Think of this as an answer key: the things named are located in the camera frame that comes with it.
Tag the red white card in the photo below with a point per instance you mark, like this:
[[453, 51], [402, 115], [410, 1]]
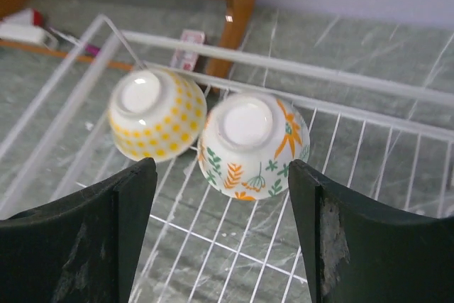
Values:
[[25, 17]]

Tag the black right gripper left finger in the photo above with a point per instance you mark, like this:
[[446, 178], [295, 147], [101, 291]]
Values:
[[83, 247]]

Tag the pink white pen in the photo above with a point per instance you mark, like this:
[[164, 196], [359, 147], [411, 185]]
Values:
[[90, 49]]

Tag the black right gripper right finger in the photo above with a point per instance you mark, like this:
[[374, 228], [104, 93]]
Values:
[[356, 249]]

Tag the yellow sun pattern bowl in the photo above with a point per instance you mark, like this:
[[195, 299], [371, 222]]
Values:
[[155, 113]]

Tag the orange flower green leaf bowl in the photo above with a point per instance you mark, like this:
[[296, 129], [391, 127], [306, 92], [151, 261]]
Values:
[[247, 144]]

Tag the white eraser block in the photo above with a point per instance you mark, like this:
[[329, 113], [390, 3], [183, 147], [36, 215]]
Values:
[[32, 35]]

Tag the white wire dish rack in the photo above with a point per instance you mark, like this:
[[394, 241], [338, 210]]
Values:
[[390, 140]]

